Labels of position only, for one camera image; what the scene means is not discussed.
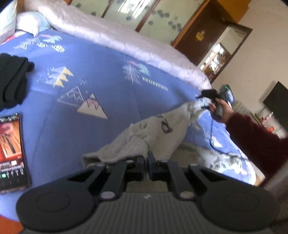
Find person's right hand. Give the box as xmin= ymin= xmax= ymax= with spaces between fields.
xmin=209 ymin=98 xmax=235 ymax=124

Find dark brown wooden door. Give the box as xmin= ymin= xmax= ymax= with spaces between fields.
xmin=172 ymin=1 xmax=252 ymax=83

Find blue patterned bed sheet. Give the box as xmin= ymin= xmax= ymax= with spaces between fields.
xmin=0 ymin=29 xmax=257 ymax=220

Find light blue pillow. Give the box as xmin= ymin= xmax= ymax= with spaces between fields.
xmin=1 ymin=1 xmax=52 ymax=44

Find dark red sleeve forearm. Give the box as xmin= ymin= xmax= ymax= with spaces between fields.
xmin=226 ymin=113 xmax=287 ymax=179

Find black television screen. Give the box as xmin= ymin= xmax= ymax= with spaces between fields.
xmin=263 ymin=81 xmax=288 ymax=128

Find frosted glass sliding door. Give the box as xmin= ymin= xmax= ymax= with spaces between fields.
xmin=69 ymin=0 xmax=204 ymax=44

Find grey fleece pants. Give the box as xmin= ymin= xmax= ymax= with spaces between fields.
xmin=82 ymin=99 xmax=208 ymax=168

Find smartphone with lit screen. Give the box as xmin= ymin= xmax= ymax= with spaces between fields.
xmin=0 ymin=114 xmax=31 ymax=194

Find black folded garment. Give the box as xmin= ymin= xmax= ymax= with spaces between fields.
xmin=0 ymin=53 xmax=35 ymax=110

